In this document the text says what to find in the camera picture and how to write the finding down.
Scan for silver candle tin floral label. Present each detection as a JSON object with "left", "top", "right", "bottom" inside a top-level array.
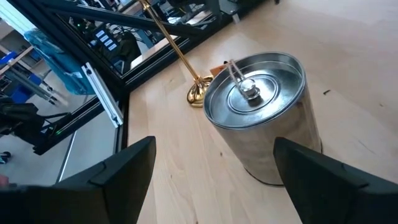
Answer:
[{"left": 203, "top": 51, "right": 323, "bottom": 187}]

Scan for blue plastic bag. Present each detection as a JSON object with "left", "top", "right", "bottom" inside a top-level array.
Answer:
[{"left": 24, "top": 27, "right": 96, "bottom": 96}]

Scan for black box white labels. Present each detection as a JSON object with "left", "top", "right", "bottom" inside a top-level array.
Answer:
[{"left": 92, "top": 27, "right": 119, "bottom": 53}]

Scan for silver aluminium bracket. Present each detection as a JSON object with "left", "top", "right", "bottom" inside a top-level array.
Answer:
[{"left": 81, "top": 61, "right": 124, "bottom": 128}]

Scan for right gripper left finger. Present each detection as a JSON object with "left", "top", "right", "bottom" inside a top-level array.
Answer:
[{"left": 0, "top": 135, "right": 157, "bottom": 224}]

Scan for blue storage bin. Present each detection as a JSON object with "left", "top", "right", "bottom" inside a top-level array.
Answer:
[{"left": 0, "top": 51, "right": 43, "bottom": 104}]

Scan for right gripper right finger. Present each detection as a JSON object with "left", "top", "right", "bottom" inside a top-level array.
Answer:
[{"left": 272, "top": 136, "right": 398, "bottom": 224}]

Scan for black camera rig beam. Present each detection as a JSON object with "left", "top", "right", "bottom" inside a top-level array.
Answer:
[{"left": 32, "top": 99, "right": 108, "bottom": 156}]

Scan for gold candlestick holder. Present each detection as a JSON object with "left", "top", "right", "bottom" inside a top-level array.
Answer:
[{"left": 138, "top": 0, "right": 215, "bottom": 108}]

